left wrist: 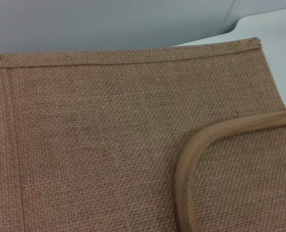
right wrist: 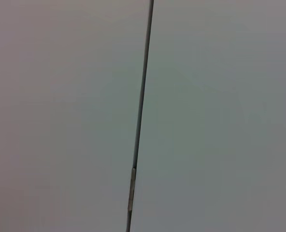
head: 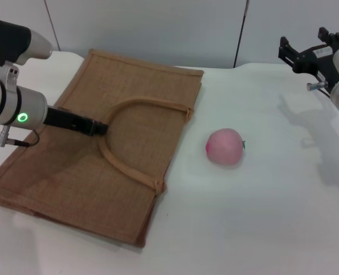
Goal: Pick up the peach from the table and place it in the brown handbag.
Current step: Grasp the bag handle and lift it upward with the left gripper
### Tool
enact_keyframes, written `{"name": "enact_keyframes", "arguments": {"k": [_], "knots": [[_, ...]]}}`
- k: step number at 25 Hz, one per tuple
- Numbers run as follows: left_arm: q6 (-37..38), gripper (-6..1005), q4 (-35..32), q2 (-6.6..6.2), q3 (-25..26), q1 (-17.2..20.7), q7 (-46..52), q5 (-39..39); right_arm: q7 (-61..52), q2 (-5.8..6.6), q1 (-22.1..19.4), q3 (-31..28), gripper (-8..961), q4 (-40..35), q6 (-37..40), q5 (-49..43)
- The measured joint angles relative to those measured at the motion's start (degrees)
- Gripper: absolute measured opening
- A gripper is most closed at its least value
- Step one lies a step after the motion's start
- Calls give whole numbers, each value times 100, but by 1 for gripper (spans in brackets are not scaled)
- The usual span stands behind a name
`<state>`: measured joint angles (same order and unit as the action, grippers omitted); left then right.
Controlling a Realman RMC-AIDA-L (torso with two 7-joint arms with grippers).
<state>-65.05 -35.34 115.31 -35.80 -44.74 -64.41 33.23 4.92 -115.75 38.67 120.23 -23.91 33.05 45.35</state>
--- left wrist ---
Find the brown jute handbag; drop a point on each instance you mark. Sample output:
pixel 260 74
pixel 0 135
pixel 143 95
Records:
pixel 97 145

